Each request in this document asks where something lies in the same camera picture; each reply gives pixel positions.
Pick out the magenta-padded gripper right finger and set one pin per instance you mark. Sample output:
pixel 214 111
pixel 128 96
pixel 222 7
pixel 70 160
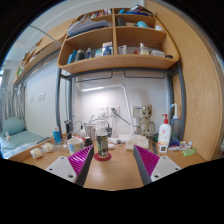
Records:
pixel 166 166

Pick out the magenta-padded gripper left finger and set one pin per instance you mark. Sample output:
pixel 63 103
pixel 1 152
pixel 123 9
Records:
pixel 61 168

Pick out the clear bottle with dark label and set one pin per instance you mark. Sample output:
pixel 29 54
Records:
pixel 102 141

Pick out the small white printed box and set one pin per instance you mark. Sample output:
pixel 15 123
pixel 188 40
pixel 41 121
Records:
pixel 163 148

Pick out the round cream case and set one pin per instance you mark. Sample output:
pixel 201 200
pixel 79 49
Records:
pixel 36 153
pixel 47 147

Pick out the small green packet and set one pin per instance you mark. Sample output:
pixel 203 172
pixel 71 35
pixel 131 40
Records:
pixel 189 152

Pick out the cream mug with blue patches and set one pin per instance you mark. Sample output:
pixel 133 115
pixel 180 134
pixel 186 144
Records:
pixel 75 145

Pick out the blue bottle with white cap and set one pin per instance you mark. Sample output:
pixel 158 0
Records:
pixel 57 136

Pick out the white bottle with red pump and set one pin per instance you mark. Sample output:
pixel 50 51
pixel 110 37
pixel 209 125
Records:
pixel 164 131

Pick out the small black jar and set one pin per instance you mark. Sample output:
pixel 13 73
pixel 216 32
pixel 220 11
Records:
pixel 88 141

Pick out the white tissue pack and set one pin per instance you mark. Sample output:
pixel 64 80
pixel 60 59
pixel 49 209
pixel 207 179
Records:
pixel 137 141

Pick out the black electric shaver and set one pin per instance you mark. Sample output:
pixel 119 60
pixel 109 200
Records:
pixel 67 129

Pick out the teal bed mattress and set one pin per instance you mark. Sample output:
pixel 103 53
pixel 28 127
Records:
pixel 20 140

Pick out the small white earbud case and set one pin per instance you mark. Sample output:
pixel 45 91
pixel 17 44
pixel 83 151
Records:
pixel 111 146

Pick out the teal pillow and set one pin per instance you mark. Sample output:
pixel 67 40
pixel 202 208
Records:
pixel 13 126

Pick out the wooden wardrobe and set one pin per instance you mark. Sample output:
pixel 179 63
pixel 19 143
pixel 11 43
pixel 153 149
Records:
pixel 200 100

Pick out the grey striped curtain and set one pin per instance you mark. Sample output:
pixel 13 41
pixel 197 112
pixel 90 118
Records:
pixel 11 100

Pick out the white desk lamp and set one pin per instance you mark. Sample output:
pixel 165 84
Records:
pixel 96 88

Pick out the wooden shelf unit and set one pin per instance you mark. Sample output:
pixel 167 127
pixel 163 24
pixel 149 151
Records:
pixel 116 63

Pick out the wooden bunk side board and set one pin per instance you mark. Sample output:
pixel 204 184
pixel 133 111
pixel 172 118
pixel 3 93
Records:
pixel 43 50

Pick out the white wall box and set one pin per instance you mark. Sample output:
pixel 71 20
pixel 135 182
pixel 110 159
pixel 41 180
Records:
pixel 137 111

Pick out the grey metal bed frame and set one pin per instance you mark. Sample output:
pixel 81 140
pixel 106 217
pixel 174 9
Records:
pixel 58 100

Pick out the white wall socket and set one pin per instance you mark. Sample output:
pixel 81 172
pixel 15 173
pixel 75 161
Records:
pixel 102 111
pixel 116 109

